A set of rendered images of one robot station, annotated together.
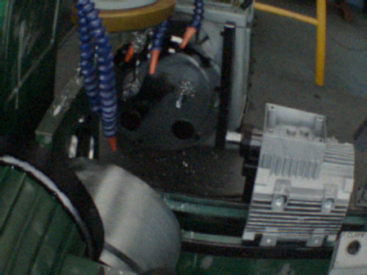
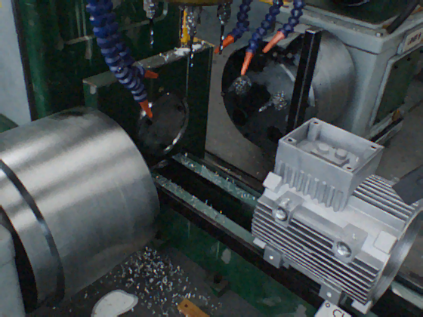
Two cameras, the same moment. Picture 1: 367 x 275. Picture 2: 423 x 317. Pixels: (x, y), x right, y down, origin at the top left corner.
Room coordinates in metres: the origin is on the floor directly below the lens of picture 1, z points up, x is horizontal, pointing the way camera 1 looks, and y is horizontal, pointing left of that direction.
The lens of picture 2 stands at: (0.35, -0.34, 1.52)
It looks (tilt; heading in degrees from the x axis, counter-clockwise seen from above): 34 degrees down; 31
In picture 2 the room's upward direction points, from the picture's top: 5 degrees clockwise
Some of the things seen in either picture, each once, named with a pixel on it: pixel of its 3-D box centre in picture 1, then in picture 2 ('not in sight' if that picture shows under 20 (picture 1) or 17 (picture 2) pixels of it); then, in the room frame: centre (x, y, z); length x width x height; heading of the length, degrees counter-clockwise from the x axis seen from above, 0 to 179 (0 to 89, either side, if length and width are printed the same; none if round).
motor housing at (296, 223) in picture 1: (304, 191); (336, 222); (0.96, -0.22, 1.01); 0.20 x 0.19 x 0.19; 83
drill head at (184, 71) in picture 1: (172, 65); (293, 83); (1.34, 0.03, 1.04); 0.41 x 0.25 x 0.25; 172
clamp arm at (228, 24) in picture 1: (227, 82); (301, 96); (1.12, -0.07, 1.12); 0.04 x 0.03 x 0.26; 82
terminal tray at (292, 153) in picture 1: (294, 142); (325, 163); (0.97, -0.18, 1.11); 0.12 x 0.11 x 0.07; 83
